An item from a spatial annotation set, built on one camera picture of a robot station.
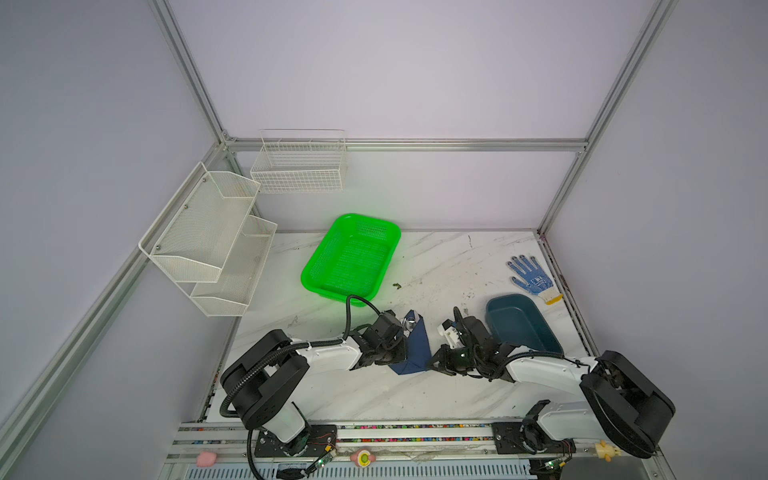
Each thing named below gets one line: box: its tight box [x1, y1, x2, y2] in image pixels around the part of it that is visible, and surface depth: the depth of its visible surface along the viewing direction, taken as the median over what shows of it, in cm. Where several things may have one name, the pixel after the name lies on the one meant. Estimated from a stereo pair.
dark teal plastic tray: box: [485, 294, 564, 357], surface depth 95 cm
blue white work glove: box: [506, 255, 564, 305], surface depth 107 cm
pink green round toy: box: [350, 449, 377, 468], surface depth 69 cm
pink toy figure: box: [196, 451, 217, 467], surface depth 71 cm
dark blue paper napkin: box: [389, 309, 433, 375], surface depth 92 cm
